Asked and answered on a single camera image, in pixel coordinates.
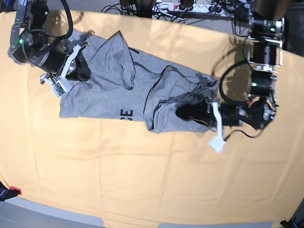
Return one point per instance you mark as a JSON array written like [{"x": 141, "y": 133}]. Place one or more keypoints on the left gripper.
[{"x": 202, "y": 113}]

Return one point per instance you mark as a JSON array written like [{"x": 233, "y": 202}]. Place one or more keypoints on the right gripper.
[{"x": 54, "y": 61}]

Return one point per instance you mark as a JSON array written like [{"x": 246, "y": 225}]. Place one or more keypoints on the grey t-shirt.
[{"x": 132, "y": 85}]

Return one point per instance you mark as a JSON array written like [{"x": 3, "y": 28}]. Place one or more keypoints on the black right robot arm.
[{"x": 31, "y": 44}]

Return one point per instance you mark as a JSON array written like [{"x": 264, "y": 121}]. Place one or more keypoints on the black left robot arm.
[{"x": 266, "y": 38}]

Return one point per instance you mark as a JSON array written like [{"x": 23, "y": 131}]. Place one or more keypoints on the yellow table cloth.
[{"x": 132, "y": 178}]

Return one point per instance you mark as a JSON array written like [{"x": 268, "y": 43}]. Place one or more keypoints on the white power strip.
[{"x": 175, "y": 9}]

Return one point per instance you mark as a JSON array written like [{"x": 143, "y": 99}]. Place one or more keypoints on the black corner clamp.
[{"x": 292, "y": 224}]

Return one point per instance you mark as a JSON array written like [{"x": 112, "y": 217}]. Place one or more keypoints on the red black clamp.
[{"x": 8, "y": 193}]

